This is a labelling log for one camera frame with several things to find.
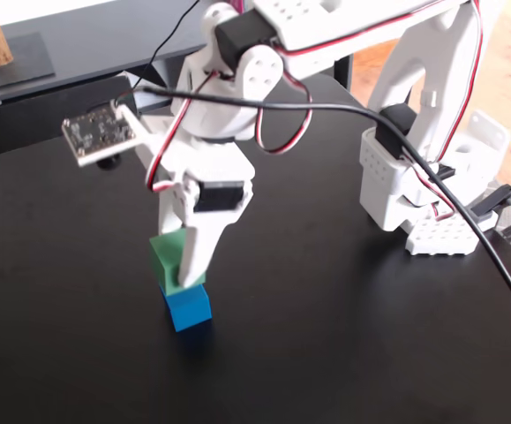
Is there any black table clamp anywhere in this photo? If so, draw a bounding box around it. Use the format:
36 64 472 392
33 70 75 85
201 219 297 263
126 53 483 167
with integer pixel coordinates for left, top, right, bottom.
470 185 511 242

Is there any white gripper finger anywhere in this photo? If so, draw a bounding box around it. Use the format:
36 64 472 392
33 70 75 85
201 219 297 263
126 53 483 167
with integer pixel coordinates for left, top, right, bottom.
156 173 202 239
175 213 239 289

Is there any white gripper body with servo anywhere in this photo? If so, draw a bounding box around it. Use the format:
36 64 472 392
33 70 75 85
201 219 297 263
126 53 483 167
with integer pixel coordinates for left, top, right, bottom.
159 135 257 216

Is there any black flat stand plate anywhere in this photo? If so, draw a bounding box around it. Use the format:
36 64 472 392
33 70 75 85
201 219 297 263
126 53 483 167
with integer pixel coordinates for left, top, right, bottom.
0 33 56 95

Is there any green cube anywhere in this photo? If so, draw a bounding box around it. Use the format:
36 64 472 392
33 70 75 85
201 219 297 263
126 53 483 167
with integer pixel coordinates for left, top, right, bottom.
148 228 207 296

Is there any blue cube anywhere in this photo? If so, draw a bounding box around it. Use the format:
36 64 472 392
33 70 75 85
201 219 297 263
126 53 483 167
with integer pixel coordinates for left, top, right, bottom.
160 282 214 332

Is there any thick black camera cable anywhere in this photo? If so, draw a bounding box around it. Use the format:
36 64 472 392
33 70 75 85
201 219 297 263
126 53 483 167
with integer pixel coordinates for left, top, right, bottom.
141 86 511 331

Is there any red white black servo wire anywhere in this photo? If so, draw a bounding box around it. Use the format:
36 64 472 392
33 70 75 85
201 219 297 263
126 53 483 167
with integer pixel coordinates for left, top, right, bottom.
254 70 314 155
276 0 488 167
144 70 219 193

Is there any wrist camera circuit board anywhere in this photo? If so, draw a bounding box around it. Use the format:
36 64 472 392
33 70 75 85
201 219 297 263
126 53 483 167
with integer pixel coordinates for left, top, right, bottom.
60 100 150 172

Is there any thin black cable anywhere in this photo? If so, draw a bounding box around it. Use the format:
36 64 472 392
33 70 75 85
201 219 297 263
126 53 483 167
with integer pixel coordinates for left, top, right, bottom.
120 0 199 96

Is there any black table leg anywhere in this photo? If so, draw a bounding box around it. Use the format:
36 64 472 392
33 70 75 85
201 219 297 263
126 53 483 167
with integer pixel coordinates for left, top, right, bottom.
333 51 354 93

